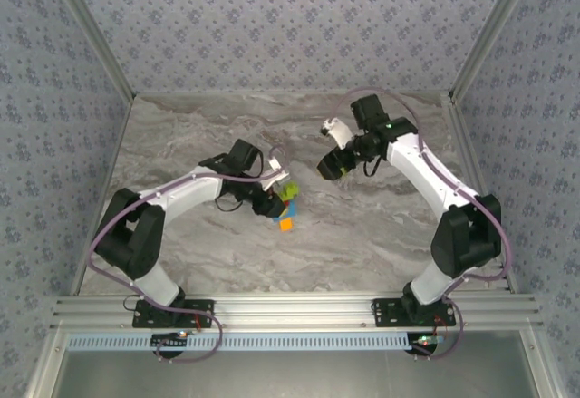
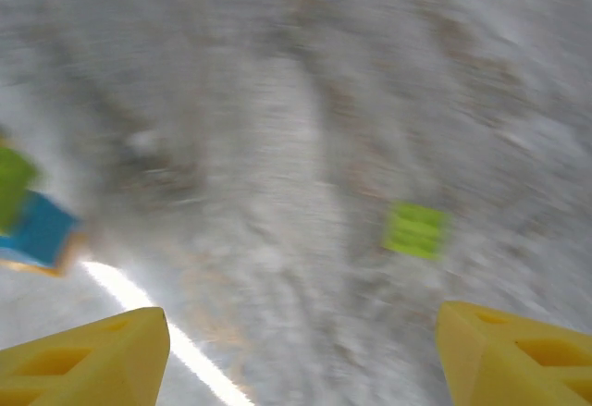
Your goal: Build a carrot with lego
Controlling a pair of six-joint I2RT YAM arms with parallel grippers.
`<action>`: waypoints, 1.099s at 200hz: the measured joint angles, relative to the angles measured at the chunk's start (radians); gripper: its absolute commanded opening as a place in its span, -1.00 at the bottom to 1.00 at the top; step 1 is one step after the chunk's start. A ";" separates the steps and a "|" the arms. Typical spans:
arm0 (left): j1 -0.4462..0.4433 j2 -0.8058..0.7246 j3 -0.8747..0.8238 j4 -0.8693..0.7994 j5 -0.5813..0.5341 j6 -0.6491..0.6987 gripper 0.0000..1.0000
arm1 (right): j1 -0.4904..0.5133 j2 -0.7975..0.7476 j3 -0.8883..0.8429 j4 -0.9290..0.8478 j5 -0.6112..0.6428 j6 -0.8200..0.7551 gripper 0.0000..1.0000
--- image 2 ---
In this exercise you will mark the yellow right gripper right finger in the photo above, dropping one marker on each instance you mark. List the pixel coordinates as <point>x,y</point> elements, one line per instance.
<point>490,369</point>

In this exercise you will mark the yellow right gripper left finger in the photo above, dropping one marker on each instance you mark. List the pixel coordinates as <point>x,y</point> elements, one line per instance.
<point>115,369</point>

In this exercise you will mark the long blue lego brick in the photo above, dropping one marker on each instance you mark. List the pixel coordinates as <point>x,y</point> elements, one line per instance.
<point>46,232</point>

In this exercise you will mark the lime green lego brick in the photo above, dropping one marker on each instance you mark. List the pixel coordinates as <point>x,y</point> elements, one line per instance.
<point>14,184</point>
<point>416,230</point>

